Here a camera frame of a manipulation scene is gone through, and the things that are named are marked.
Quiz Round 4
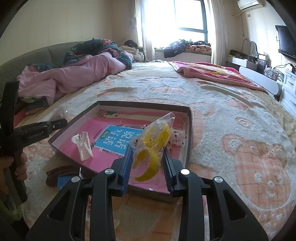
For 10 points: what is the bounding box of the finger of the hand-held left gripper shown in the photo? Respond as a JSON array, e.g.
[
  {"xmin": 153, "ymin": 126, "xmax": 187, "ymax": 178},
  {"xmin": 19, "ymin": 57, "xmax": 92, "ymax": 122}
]
[{"xmin": 47, "ymin": 119, "xmax": 68, "ymax": 133}]

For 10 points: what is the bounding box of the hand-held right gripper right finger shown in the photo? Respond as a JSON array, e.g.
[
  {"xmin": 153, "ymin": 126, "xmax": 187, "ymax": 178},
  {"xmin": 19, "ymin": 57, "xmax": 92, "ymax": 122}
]
[{"xmin": 163, "ymin": 147, "xmax": 270, "ymax": 241}]

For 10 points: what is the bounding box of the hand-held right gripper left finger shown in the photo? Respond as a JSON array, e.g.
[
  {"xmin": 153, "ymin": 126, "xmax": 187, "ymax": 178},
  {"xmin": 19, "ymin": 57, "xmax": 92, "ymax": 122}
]
[{"xmin": 25, "ymin": 146, "xmax": 134, "ymax": 241}]

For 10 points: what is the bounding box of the bagged yellow hair clip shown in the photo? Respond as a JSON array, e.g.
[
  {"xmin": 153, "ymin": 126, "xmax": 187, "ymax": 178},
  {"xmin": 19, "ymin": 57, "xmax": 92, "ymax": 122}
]
[{"xmin": 128, "ymin": 112, "xmax": 175, "ymax": 183}]

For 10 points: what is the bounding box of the shallow dark-rimmed pink box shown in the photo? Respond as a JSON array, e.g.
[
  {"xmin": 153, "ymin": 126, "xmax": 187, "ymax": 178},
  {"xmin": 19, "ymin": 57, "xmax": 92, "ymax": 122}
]
[{"xmin": 48, "ymin": 100, "xmax": 193, "ymax": 204}]

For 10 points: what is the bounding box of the white hair claw clip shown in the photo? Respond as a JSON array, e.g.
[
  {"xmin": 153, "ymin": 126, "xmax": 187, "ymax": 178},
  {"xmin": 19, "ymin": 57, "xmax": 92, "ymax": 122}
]
[{"xmin": 72, "ymin": 131, "xmax": 94, "ymax": 161}]

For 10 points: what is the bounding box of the brown banana hair clip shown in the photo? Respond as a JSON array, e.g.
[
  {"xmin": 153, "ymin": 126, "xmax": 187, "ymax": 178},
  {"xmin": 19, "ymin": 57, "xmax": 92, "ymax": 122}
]
[{"xmin": 46, "ymin": 165, "xmax": 80, "ymax": 187}]

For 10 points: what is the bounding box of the person's left forearm green sleeve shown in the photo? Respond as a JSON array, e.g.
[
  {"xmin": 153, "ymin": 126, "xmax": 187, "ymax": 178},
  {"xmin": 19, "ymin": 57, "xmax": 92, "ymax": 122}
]
[{"xmin": 0, "ymin": 191, "xmax": 24, "ymax": 224}]

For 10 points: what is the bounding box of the person's left hand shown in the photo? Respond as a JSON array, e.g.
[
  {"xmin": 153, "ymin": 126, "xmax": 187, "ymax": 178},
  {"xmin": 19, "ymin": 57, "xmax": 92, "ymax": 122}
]
[{"xmin": 0, "ymin": 150, "xmax": 28, "ymax": 193}]

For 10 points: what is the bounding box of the pink quilt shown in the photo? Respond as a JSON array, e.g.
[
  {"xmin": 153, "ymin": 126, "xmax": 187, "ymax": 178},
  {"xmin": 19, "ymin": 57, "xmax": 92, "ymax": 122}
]
[{"xmin": 17, "ymin": 52, "xmax": 129, "ymax": 109}]

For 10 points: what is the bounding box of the small blue object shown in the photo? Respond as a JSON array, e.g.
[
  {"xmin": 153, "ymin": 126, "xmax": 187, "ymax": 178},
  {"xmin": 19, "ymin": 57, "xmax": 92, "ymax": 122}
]
[{"xmin": 57, "ymin": 175, "xmax": 75, "ymax": 193}]

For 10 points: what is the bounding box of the green padded headboard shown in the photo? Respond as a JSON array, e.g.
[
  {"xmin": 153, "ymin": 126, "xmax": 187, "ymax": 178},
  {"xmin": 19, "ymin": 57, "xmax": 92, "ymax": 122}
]
[{"xmin": 0, "ymin": 42, "xmax": 80, "ymax": 99}]

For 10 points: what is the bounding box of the dark floral quilt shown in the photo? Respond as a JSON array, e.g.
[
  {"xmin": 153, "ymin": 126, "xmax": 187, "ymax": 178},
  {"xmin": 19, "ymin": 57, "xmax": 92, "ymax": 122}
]
[{"xmin": 63, "ymin": 39, "xmax": 134, "ymax": 70}]

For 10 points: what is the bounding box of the white clothes heap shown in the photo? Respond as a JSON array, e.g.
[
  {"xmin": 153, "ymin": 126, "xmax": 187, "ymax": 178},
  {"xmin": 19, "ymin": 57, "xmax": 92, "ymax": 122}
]
[{"xmin": 119, "ymin": 46, "xmax": 145, "ymax": 62}]

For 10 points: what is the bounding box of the pink patterned blanket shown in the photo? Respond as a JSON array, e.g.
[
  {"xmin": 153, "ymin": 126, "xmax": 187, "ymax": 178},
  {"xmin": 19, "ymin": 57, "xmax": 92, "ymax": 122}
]
[{"xmin": 168, "ymin": 61, "xmax": 269, "ymax": 93}]

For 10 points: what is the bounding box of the dark clothes pile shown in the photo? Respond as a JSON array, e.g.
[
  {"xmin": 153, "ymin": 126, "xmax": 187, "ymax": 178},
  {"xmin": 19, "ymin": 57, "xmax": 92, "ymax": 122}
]
[{"xmin": 164, "ymin": 39, "xmax": 193, "ymax": 58}]

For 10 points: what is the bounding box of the sheer white curtain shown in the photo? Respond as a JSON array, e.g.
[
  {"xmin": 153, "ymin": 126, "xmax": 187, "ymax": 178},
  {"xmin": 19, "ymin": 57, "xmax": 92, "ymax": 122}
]
[{"xmin": 135, "ymin": 0, "xmax": 156, "ymax": 62}]

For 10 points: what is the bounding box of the colourful patterned cushion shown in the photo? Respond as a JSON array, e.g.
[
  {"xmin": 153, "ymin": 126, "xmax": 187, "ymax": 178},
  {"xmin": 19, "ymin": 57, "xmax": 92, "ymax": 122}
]
[{"xmin": 187, "ymin": 44, "xmax": 212, "ymax": 54}]

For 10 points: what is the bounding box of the white dresser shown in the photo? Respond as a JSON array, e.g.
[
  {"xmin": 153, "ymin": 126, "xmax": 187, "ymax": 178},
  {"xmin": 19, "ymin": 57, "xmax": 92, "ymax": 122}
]
[{"xmin": 226, "ymin": 55, "xmax": 283, "ymax": 96}]

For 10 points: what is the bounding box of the white drawer cabinet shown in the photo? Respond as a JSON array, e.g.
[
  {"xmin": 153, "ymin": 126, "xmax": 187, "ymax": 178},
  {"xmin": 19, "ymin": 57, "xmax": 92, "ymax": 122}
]
[{"xmin": 279, "ymin": 69, "xmax": 296, "ymax": 112}]

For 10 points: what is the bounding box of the cream curtain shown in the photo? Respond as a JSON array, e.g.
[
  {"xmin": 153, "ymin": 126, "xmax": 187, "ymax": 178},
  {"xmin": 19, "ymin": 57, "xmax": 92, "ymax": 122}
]
[{"xmin": 206, "ymin": 0, "xmax": 229, "ymax": 67}]

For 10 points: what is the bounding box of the arched mirror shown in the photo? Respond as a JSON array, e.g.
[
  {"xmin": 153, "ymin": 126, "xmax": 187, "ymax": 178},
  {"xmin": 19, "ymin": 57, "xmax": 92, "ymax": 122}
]
[{"xmin": 241, "ymin": 38, "xmax": 258, "ymax": 59}]

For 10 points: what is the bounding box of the window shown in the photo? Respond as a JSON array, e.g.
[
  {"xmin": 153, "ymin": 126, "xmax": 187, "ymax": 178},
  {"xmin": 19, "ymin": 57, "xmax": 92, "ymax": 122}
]
[{"xmin": 136, "ymin": 0, "xmax": 208, "ymax": 48}]

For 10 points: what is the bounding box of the black television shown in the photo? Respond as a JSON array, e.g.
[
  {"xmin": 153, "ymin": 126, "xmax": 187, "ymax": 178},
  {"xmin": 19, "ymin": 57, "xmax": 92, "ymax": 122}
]
[{"xmin": 275, "ymin": 25, "xmax": 296, "ymax": 62}]

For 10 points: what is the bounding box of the white air conditioner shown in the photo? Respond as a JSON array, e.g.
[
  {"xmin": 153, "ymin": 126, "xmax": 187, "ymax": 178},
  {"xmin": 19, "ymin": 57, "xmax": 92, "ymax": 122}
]
[{"xmin": 237, "ymin": 0, "xmax": 260, "ymax": 10}]

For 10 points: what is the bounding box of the pink floral fabric hair tie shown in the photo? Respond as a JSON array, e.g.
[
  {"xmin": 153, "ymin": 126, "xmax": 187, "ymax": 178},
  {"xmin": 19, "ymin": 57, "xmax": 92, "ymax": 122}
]
[{"xmin": 169, "ymin": 129, "xmax": 187, "ymax": 146}]

